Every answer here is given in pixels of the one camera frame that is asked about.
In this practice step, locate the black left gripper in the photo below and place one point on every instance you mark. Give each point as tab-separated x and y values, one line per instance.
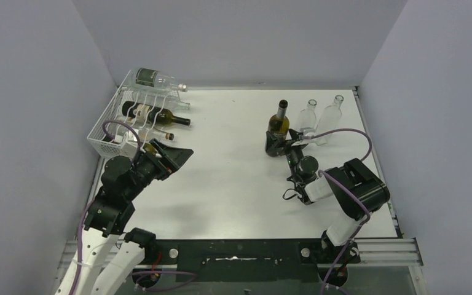
164	158

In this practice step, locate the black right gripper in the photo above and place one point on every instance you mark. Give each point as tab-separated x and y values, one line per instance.
284	144

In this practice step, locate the brown bottle with tan label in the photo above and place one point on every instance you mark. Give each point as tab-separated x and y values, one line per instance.
278	124

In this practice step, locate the clear square glass bottle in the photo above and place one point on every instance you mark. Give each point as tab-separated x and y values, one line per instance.
330	116

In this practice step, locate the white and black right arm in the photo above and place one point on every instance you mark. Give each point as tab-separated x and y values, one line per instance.
357	189

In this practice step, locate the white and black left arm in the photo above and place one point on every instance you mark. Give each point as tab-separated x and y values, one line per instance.
106	255

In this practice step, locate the clear bottle with brown cap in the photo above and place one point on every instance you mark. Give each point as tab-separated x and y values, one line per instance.
145	131

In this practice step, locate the dark green wine bottle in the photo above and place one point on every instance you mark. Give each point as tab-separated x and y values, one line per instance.
145	113

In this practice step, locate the clear bottle in rack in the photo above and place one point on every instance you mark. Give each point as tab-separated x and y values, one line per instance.
158	98

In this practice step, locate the clear bottle with dark label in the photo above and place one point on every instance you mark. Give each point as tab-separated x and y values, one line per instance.
144	77

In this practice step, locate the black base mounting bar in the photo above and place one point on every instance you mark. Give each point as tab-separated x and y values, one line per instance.
240	260

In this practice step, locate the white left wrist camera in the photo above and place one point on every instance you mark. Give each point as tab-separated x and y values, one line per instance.
128	145

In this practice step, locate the white wire wine rack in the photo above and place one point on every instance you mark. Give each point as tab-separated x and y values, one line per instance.
99	137

